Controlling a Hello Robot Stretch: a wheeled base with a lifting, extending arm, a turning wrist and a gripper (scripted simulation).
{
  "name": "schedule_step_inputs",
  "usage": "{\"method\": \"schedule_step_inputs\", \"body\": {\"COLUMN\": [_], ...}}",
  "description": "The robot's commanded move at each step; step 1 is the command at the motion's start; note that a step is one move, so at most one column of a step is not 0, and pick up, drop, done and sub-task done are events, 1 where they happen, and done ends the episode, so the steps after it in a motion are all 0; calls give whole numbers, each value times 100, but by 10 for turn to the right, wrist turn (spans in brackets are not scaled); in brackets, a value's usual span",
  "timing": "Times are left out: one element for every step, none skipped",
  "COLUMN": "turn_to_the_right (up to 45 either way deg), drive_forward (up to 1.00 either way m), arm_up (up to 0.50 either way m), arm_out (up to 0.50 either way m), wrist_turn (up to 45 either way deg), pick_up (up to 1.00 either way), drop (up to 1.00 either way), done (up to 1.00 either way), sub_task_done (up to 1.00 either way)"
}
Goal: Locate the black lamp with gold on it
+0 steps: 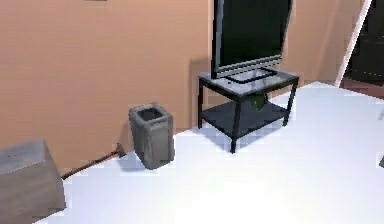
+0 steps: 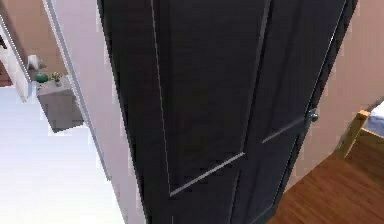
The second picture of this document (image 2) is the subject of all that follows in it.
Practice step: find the green round vase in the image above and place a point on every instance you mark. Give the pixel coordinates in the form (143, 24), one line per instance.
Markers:
(41, 78)

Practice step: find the wooden bed with blue mattress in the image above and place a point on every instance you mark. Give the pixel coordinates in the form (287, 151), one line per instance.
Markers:
(365, 130)

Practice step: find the grey cabinet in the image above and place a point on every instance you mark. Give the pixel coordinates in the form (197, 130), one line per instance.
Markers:
(60, 105)

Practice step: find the round dark door knob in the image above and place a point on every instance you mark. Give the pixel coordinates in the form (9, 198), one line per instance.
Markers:
(313, 117)

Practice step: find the white vase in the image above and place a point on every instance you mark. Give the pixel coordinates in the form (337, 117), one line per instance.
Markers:
(33, 62)

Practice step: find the black panelled room door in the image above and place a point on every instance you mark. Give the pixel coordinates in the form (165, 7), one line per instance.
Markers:
(213, 100)

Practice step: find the small potted plant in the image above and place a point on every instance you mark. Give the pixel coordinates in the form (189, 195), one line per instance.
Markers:
(56, 78)

